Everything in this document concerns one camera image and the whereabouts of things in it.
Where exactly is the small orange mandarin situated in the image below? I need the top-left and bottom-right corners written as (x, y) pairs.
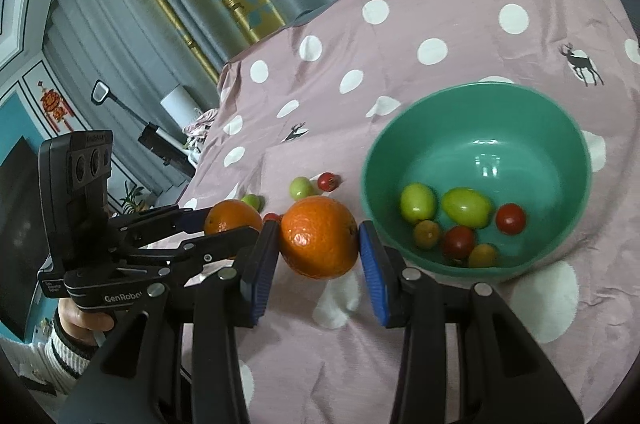
top-left (203, 200), bottom-right (264, 236)

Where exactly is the large orange mandarin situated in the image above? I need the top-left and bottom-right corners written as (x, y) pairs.
top-left (279, 196), bottom-right (358, 280)

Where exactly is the green oval fruit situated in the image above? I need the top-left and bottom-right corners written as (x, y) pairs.
top-left (440, 188), bottom-right (494, 229)

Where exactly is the striped sleeve forearm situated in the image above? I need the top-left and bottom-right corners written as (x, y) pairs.
top-left (1, 308), bottom-right (98, 395)

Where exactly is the left hand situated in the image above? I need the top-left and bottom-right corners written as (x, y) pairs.
top-left (58, 298), bottom-right (114, 346)

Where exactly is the green round fruit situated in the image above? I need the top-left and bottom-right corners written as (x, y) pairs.
top-left (241, 193), bottom-right (264, 213)

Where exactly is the red cherry tomato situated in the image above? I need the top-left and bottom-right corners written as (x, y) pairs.
top-left (264, 213), bottom-right (282, 222)

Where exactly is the black phone stand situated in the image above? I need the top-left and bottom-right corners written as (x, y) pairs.
top-left (91, 80), bottom-right (196, 178)

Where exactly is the dark red tomato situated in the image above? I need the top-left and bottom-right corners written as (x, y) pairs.
top-left (440, 226), bottom-right (476, 260)

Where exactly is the black television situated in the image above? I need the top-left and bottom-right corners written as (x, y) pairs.
top-left (0, 138), bottom-right (48, 340)

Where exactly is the small green tomato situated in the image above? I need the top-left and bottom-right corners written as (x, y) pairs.
top-left (288, 176), bottom-right (317, 202)

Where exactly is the orange cherry tomato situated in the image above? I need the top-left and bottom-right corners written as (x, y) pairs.
top-left (468, 243), bottom-right (499, 268)

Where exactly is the green plastic bowl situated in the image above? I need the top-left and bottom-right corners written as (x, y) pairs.
top-left (360, 83), bottom-right (592, 283)

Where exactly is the white cylinder lamp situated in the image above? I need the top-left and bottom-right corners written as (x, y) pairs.
top-left (160, 85), bottom-right (203, 129)

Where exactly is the red tomato in bowl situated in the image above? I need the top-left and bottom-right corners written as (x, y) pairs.
top-left (495, 203), bottom-right (527, 236)

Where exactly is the red chinese knot decoration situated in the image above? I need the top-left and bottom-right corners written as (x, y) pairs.
top-left (37, 80), bottom-right (75, 134)

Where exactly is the pink polka dot cloth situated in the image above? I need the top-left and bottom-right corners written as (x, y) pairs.
top-left (179, 0), bottom-right (639, 423)

